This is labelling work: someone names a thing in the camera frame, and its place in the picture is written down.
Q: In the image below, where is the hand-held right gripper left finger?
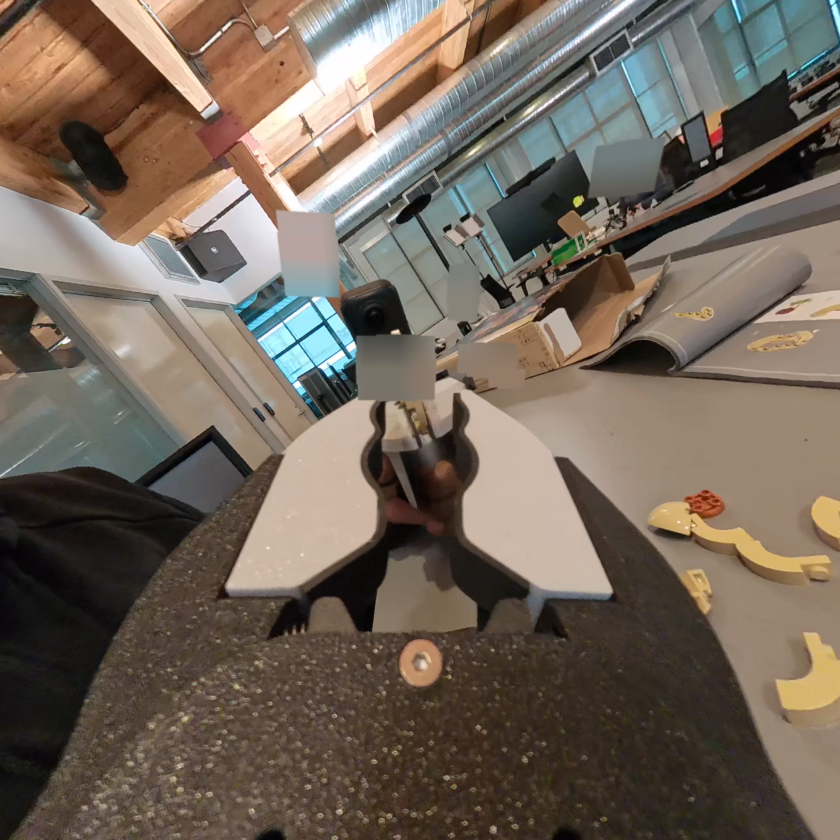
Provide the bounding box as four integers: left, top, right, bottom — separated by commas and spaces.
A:
224, 397, 389, 601

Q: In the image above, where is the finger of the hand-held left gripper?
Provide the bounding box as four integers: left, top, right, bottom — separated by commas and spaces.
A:
381, 402, 422, 454
420, 399, 458, 439

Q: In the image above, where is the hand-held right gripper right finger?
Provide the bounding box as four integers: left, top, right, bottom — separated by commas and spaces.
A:
451, 392, 616, 603

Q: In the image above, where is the person's left forearm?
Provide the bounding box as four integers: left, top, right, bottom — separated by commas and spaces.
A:
0, 466, 206, 811

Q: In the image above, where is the grey desk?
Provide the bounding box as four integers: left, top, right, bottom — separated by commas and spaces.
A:
371, 200, 840, 840

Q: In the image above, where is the black desk monitor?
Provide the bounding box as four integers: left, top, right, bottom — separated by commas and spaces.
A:
679, 112, 714, 173

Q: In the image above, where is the wooden edged office desk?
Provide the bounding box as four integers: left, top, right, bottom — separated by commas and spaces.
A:
617, 108, 840, 260

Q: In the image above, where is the person's left hand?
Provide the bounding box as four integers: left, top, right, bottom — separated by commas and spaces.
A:
377, 455, 462, 537

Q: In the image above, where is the black floor lamp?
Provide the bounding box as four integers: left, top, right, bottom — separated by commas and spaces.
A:
392, 192, 435, 228

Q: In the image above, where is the black framed screen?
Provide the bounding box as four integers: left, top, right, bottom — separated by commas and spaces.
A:
134, 425, 255, 515

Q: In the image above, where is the studio light on stand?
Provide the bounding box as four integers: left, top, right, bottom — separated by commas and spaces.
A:
443, 212, 521, 309

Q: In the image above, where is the tan quarter dome brick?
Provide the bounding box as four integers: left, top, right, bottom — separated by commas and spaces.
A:
647, 500, 694, 539

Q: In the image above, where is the frosted glass door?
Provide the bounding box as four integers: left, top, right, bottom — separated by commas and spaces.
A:
62, 289, 277, 460
176, 297, 317, 431

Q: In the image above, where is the tan hollow corner brick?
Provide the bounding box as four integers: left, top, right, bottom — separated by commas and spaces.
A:
678, 568, 714, 616

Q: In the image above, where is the large black monitor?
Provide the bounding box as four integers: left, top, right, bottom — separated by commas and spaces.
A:
486, 151, 593, 261

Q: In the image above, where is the tan arch brick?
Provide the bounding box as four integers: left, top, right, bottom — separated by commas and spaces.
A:
810, 495, 840, 552
689, 518, 765, 573
738, 541, 832, 587
774, 631, 840, 729

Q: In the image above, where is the torn cardboard box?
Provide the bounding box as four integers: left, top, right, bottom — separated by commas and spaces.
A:
435, 252, 672, 392

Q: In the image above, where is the grey instruction booklet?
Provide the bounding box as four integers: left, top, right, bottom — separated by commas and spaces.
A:
583, 248, 840, 390

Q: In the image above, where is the black dome lamp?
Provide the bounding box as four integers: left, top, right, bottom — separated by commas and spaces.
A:
58, 119, 130, 193

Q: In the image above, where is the black office chair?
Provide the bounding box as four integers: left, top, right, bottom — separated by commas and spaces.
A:
718, 69, 800, 161

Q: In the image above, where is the black wall speaker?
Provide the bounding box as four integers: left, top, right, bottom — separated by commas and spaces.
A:
176, 228, 249, 284

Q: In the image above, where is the white wall vent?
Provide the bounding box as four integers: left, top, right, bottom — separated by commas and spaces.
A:
140, 234, 201, 285

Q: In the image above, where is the wide silver ventilation duct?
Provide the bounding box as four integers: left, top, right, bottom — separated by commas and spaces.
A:
287, 0, 500, 76

